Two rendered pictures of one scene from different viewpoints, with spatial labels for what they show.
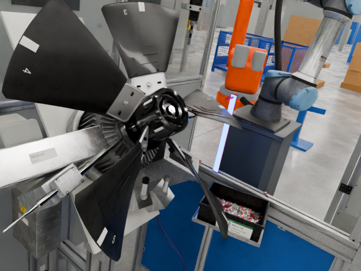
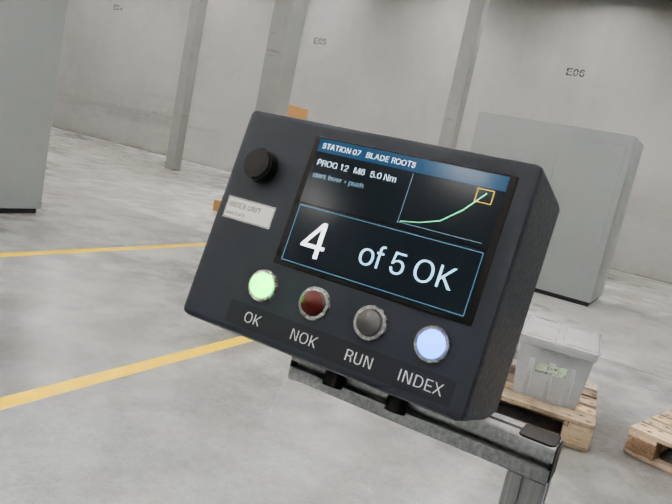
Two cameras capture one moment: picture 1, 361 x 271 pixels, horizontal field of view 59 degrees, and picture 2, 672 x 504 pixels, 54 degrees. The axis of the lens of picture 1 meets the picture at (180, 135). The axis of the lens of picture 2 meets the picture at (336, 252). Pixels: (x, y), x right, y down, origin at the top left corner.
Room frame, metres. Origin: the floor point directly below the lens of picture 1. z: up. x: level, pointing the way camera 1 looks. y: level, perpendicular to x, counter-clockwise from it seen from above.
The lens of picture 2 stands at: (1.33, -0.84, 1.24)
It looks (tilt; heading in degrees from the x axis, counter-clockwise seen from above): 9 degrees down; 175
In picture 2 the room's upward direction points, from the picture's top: 12 degrees clockwise
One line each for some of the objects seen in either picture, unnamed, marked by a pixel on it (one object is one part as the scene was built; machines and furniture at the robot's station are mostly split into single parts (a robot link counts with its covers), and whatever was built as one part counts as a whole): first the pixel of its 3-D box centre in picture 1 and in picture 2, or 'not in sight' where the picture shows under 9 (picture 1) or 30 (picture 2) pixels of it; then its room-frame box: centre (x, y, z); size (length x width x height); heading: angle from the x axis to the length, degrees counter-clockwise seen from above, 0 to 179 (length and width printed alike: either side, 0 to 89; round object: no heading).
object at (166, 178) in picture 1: (165, 185); not in sight; (0.82, 0.02, 0.96); 0.02 x 0.02 x 0.06
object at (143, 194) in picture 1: (144, 187); not in sight; (0.75, 0.07, 0.99); 0.02 x 0.02 x 0.06
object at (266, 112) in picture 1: (268, 106); not in sight; (1.52, -0.40, 1.07); 0.15 x 0.15 x 0.10
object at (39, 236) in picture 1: (36, 215); not in sight; (0.85, 0.43, 0.73); 0.15 x 0.09 x 0.22; 57
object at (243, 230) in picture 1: (233, 210); not in sight; (0.93, -0.23, 0.85); 0.22 x 0.17 x 0.07; 72
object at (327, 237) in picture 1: (236, 190); not in sight; (1.11, -0.26, 0.82); 0.90 x 0.04 x 0.08; 57
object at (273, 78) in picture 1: (276, 84); not in sight; (1.52, -0.40, 1.19); 0.13 x 0.12 x 0.14; 32
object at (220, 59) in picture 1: (242, 54); not in sight; (8.16, -1.14, 0.49); 1.27 x 0.88 x 0.98; 147
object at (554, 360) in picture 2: not in sight; (554, 360); (-2.09, 0.79, 0.31); 0.60 x 0.42 x 0.33; 154
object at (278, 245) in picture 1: (216, 260); not in sight; (1.11, -0.26, 0.45); 0.82 x 0.02 x 0.66; 57
